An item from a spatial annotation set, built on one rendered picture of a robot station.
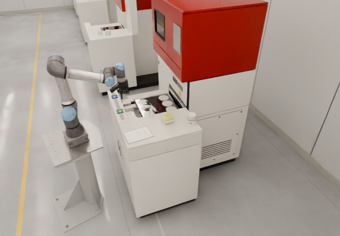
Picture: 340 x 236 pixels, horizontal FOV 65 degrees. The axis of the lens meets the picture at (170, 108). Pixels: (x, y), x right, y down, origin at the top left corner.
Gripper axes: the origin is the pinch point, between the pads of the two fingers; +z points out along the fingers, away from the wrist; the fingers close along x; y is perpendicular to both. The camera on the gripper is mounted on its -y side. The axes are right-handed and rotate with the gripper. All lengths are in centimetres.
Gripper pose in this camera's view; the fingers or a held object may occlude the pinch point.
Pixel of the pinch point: (121, 100)
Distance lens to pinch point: 239.1
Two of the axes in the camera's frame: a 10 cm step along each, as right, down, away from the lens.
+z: 0.1, 8.2, 5.7
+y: 9.6, -1.6, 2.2
